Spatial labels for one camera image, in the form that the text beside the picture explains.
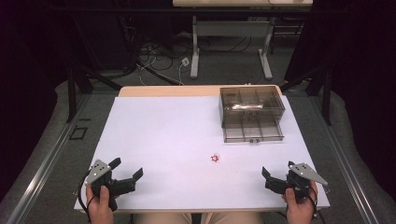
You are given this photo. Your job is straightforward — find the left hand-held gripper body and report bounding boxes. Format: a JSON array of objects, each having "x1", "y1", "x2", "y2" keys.
[{"x1": 84, "y1": 159, "x2": 137, "y2": 213}]

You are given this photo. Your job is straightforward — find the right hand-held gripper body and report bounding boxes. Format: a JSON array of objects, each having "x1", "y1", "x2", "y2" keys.
[{"x1": 264, "y1": 161, "x2": 330, "y2": 203}]

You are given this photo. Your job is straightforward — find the clear grey drawer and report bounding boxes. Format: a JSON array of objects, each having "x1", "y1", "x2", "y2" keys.
[{"x1": 221, "y1": 113, "x2": 285, "y2": 145}]

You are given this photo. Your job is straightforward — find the clear grey drawer box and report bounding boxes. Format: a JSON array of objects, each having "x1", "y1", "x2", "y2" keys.
[{"x1": 219, "y1": 85, "x2": 287, "y2": 129}]

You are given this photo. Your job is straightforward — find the person's left hand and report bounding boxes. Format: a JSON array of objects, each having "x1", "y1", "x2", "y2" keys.
[{"x1": 85, "y1": 184, "x2": 116, "y2": 224}]

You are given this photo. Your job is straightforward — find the person's right hand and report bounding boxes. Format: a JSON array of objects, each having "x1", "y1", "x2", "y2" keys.
[{"x1": 281, "y1": 181, "x2": 319, "y2": 224}]

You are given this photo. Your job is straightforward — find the white table mat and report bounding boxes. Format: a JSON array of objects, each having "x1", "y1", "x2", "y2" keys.
[{"x1": 73, "y1": 95, "x2": 332, "y2": 212}]

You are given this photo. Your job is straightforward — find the person's beige trousers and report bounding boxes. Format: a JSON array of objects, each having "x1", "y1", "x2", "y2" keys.
[{"x1": 133, "y1": 211, "x2": 266, "y2": 224}]

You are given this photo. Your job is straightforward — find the black metal stand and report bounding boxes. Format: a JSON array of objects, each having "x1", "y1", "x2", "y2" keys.
[
  {"x1": 279, "y1": 6, "x2": 347, "y2": 126},
  {"x1": 46, "y1": 6, "x2": 124, "y2": 124}
]

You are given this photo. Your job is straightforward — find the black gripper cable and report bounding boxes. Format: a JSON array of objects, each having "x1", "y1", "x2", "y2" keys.
[
  {"x1": 297, "y1": 181, "x2": 319, "y2": 219},
  {"x1": 77, "y1": 173, "x2": 94, "y2": 222}
]

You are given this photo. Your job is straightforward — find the aluminium floor rail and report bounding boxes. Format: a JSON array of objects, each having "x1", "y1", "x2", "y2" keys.
[
  {"x1": 5, "y1": 92, "x2": 92, "y2": 224},
  {"x1": 308, "y1": 92, "x2": 381, "y2": 224}
]

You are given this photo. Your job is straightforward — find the black floor cables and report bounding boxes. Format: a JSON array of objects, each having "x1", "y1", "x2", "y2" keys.
[{"x1": 118, "y1": 18, "x2": 260, "y2": 88}]

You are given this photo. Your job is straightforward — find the white desk frame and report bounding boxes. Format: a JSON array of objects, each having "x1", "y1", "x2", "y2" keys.
[{"x1": 172, "y1": 0, "x2": 314, "y2": 80}]

